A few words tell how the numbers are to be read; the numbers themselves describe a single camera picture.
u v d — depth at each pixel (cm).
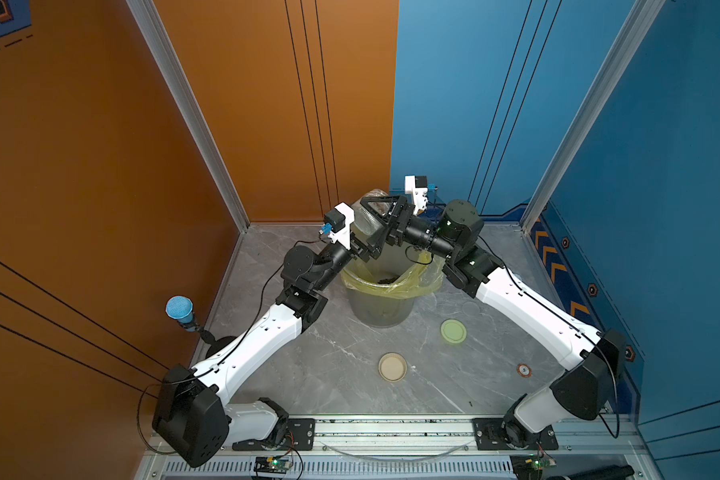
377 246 57
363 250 56
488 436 72
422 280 73
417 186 60
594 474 66
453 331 90
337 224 51
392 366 84
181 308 62
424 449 73
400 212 54
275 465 71
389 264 62
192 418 39
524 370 84
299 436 74
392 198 54
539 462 70
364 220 56
